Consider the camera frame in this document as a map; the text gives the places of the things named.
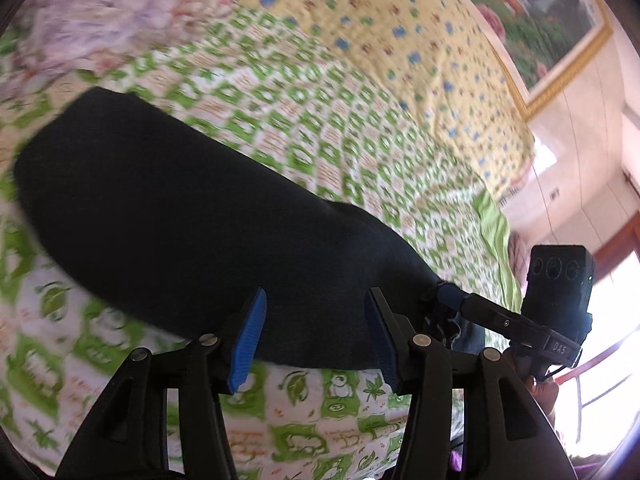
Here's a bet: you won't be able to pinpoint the black pants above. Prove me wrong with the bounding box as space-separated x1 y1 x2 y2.
12 86 453 372

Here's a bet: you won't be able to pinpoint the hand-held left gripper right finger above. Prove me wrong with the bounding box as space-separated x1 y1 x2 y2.
364 287 577 480

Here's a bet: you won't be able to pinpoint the person's leg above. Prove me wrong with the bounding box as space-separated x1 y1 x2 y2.
450 317 485 355

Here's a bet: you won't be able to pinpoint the plaid cloth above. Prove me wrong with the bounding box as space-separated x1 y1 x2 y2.
499 182 525 208

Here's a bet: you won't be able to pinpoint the gold framed garden picture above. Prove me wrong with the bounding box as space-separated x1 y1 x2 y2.
435 0 615 122

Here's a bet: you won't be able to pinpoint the mauve cloth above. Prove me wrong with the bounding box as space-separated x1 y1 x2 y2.
506 232 532 303

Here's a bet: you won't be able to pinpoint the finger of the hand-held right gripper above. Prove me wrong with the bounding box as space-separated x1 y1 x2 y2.
422 295 460 340
436 282 528 333

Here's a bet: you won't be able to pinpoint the yellow animal printed quilt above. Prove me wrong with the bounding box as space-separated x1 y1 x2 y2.
225 0 537 203

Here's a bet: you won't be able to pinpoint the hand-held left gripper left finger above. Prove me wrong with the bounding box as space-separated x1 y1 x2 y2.
55 287 268 480

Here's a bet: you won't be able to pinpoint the red window frame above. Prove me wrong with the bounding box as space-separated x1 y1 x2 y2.
562 327 640 443

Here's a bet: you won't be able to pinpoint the pink floral quilt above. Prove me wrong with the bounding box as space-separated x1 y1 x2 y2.
12 0 238 83

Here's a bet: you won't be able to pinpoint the green leaf printed bed sheet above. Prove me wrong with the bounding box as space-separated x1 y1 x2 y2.
0 7 523 478

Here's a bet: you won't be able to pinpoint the person's right hand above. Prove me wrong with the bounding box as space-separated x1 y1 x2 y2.
502 347 562 417

